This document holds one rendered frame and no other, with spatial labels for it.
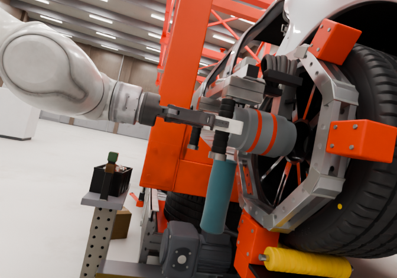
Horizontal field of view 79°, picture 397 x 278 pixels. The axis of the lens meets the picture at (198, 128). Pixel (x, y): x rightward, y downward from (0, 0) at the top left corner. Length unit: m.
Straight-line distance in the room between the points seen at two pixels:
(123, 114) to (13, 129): 6.04
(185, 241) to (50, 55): 0.86
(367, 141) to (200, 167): 0.82
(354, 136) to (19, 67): 0.54
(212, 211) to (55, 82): 0.68
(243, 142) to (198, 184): 0.53
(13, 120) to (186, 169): 5.61
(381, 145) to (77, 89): 0.52
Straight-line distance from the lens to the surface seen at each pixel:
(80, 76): 0.37
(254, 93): 0.60
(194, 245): 1.07
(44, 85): 0.35
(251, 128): 0.72
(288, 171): 0.89
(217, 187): 0.87
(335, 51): 0.73
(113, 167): 1.11
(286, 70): 0.63
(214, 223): 0.90
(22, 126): 6.48
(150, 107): 0.53
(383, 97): 0.65
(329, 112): 0.61
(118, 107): 0.52
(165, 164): 1.17
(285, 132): 0.77
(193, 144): 0.90
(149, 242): 1.38
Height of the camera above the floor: 0.78
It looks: 3 degrees up
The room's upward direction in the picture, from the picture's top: 12 degrees clockwise
